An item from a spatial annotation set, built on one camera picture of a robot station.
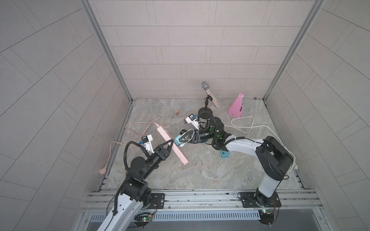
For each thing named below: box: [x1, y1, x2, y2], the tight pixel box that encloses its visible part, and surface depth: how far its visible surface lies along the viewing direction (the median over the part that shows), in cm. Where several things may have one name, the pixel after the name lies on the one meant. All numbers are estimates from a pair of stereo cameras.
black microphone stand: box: [198, 94, 213, 120], surface depth 110 cm
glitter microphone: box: [200, 80, 221, 109], surface depth 91 cm
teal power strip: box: [219, 149, 230, 159], surface depth 87 cm
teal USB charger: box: [173, 134, 183, 147], surface depth 68 cm
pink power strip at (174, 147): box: [156, 125, 190, 166], surface depth 68 cm
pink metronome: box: [227, 92, 245, 118], surface depth 103 cm
